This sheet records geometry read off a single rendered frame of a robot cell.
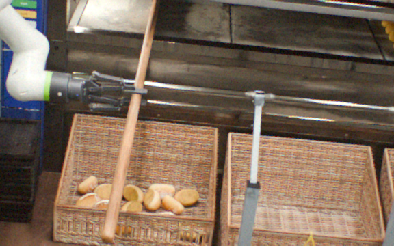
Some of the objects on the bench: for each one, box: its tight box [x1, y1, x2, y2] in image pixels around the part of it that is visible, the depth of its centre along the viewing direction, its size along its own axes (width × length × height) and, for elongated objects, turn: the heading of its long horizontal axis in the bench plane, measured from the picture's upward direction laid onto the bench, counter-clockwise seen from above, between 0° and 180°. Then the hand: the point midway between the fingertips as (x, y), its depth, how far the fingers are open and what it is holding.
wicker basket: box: [53, 113, 220, 246], centre depth 317 cm, size 49×56×28 cm
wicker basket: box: [220, 132, 386, 246], centre depth 316 cm, size 49×56×28 cm
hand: (135, 96), depth 269 cm, fingers closed on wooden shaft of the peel, 3 cm apart
